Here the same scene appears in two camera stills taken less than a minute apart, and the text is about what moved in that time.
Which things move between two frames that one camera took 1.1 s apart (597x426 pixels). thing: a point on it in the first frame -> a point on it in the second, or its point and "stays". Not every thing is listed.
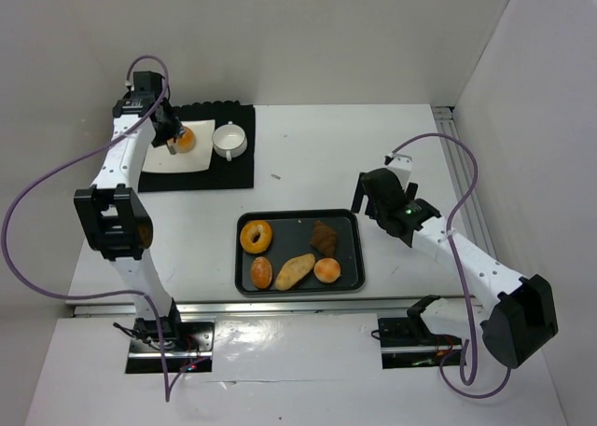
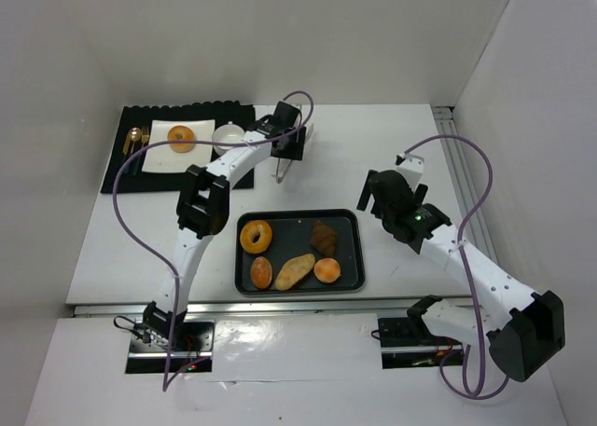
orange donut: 186,143 stays
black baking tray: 291,232 stays
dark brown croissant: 324,238 stays
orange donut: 248,229 stays
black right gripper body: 362,195 stays
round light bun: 326,270 stays
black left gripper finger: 173,122 -> 294,144
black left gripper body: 167,130 -> 293,146
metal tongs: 173,144 -> 277,177
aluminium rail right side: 462,171 stays
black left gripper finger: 161,136 -> 282,149
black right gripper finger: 374,207 stays
